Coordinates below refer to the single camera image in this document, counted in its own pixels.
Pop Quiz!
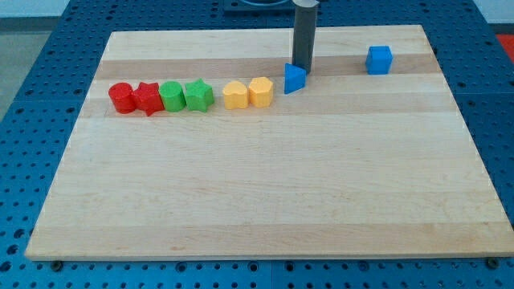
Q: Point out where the red star block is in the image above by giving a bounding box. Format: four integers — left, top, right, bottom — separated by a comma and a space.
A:
133, 82, 165, 116

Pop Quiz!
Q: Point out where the green cylinder block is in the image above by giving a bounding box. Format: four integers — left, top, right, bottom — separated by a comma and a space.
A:
159, 81, 186, 112

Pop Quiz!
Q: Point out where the green star block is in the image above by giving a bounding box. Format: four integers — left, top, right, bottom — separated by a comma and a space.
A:
185, 79, 214, 112

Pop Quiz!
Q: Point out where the blue triangle block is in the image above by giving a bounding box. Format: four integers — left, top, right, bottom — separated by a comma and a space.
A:
284, 63, 307, 94

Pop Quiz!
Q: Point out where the yellow hexagon block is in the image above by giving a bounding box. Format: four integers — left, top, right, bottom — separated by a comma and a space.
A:
248, 77, 274, 108

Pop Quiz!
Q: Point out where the wooden board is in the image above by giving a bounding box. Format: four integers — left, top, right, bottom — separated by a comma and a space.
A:
26, 25, 513, 261

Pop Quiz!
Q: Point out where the yellow heart block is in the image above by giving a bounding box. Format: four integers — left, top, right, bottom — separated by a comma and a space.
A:
222, 80, 249, 110

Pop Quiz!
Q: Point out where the blue cube block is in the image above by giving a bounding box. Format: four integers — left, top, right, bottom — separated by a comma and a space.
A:
365, 46, 394, 75

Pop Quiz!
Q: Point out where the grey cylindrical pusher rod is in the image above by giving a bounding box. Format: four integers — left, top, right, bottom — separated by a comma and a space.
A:
292, 0, 319, 74

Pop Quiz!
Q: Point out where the red cylinder block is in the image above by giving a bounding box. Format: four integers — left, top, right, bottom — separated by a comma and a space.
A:
108, 82, 137, 114

